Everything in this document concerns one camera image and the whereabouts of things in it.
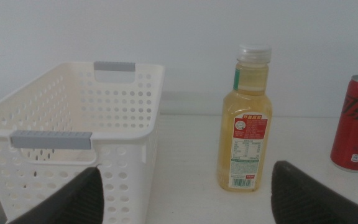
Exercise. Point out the red cola can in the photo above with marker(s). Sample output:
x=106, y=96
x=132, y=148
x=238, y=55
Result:
x=356, y=130

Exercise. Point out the white perforated plastic basket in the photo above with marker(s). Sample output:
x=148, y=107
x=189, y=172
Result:
x=126, y=124

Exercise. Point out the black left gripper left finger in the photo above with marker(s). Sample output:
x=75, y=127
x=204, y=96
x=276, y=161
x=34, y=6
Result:
x=79, y=202

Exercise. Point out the yellow tea bottle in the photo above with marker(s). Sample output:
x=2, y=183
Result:
x=244, y=105

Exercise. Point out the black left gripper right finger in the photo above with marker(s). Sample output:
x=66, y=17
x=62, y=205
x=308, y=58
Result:
x=300, y=199

